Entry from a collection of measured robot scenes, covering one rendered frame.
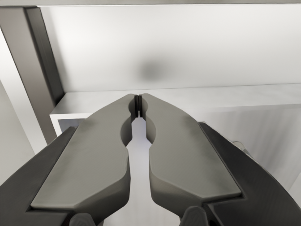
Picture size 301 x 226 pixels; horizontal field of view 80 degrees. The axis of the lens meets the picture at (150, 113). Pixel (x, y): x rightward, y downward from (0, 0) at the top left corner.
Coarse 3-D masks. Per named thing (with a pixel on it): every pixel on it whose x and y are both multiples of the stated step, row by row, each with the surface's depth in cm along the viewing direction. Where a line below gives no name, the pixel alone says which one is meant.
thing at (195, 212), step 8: (192, 208) 5; (200, 208) 5; (80, 216) 5; (88, 216) 5; (184, 216) 5; (192, 216) 5; (200, 216) 5; (72, 224) 5; (80, 224) 5; (88, 224) 5; (184, 224) 5; (192, 224) 5; (200, 224) 5
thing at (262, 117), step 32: (64, 96) 15; (96, 96) 15; (160, 96) 14; (192, 96) 14; (224, 96) 14; (256, 96) 14; (288, 96) 14; (64, 128) 14; (224, 128) 18; (256, 128) 18; (288, 128) 19; (256, 160) 21; (288, 160) 21; (288, 192) 24; (128, 224) 26; (160, 224) 27
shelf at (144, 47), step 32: (0, 32) 13; (64, 32) 13; (96, 32) 13; (128, 32) 13; (160, 32) 13; (192, 32) 13; (224, 32) 14; (256, 32) 14; (288, 32) 14; (0, 64) 14; (64, 64) 14; (96, 64) 14; (128, 64) 14; (160, 64) 15; (192, 64) 15; (224, 64) 15; (256, 64) 15; (288, 64) 15; (32, 128) 17
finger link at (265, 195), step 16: (208, 128) 8; (224, 144) 7; (224, 160) 7; (240, 160) 7; (240, 176) 6; (256, 176) 6; (272, 176) 6; (256, 192) 6; (272, 192) 6; (208, 208) 5; (224, 208) 5; (240, 208) 5; (256, 208) 5; (272, 208) 5; (288, 208) 5; (208, 224) 5; (224, 224) 5; (240, 224) 5; (256, 224) 5; (272, 224) 5; (288, 224) 5
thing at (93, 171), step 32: (128, 96) 11; (96, 128) 8; (128, 128) 9; (64, 160) 7; (96, 160) 7; (128, 160) 7; (64, 192) 6; (96, 192) 6; (128, 192) 7; (96, 224) 6
